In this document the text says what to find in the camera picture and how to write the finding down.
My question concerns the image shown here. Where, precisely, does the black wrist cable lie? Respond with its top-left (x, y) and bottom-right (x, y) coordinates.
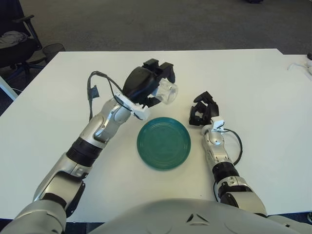
top-left (223, 128), bottom-right (244, 165)
top-left (87, 71), bottom-right (127, 120)

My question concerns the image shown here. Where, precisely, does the silver robot torso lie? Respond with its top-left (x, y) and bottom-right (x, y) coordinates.
top-left (0, 198), bottom-right (312, 234)

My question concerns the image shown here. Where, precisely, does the white slanted table leg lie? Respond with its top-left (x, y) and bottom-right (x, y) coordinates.
top-left (0, 75), bottom-right (18, 101)

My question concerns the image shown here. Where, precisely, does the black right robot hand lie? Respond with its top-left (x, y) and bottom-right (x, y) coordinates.
top-left (189, 91), bottom-right (220, 127)

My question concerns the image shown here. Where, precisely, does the grey cloth on chair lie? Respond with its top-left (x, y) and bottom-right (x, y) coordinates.
top-left (0, 31), bottom-right (29, 45)

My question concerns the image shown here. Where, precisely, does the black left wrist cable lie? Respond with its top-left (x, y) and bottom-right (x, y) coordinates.
top-left (87, 71), bottom-right (127, 120)

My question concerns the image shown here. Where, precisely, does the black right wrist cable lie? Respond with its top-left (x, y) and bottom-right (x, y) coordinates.
top-left (223, 128), bottom-right (244, 165)

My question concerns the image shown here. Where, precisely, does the green round plate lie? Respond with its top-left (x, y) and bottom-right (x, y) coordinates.
top-left (136, 117), bottom-right (192, 171)

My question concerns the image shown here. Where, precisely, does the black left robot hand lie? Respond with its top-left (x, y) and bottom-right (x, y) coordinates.
top-left (122, 58), bottom-right (176, 109)

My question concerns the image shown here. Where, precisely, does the black wire mesh wastebasket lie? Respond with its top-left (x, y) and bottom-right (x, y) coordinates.
top-left (41, 43), bottom-right (66, 63)

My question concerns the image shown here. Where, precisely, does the black office chair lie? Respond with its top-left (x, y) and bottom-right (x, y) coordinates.
top-left (0, 0), bottom-right (46, 81)

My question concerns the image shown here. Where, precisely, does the clear plastic bottle blue cap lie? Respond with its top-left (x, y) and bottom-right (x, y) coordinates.
top-left (152, 78), bottom-right (179, 104)

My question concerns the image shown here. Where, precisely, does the white thin cable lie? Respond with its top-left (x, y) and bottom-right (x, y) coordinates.
top-left (287, 62), bottom-right (307, 71)

